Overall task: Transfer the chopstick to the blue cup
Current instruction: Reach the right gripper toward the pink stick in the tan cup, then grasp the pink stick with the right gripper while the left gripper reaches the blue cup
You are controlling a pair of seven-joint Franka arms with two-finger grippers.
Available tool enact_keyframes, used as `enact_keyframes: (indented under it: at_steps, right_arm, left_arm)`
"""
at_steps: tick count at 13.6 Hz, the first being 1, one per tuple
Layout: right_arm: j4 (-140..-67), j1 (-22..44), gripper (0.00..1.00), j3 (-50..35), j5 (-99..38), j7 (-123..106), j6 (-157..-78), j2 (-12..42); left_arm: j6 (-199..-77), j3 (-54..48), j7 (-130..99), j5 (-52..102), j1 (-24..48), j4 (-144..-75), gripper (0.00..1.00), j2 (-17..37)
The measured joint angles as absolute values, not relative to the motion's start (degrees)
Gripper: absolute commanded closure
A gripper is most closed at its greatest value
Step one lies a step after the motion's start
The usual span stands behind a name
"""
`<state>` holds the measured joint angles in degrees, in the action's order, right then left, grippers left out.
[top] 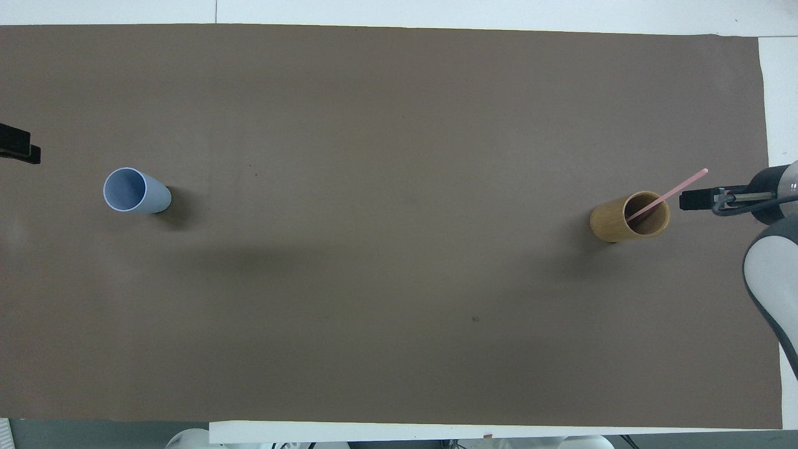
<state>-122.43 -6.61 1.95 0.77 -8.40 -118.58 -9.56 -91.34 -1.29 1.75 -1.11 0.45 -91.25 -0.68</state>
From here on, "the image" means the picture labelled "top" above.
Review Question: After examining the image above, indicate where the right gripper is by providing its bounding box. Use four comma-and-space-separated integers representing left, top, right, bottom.
748, 163, 792, 226

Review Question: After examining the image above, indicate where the brown bamboo cup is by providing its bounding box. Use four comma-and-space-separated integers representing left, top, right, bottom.
589, 190, 671, 244

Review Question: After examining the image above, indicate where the light blue plastic cup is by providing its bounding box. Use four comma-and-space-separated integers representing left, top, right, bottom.
103, 167, 172, 215

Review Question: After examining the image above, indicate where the pink straw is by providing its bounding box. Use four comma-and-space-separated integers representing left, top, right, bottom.
626, 168, 709, 223

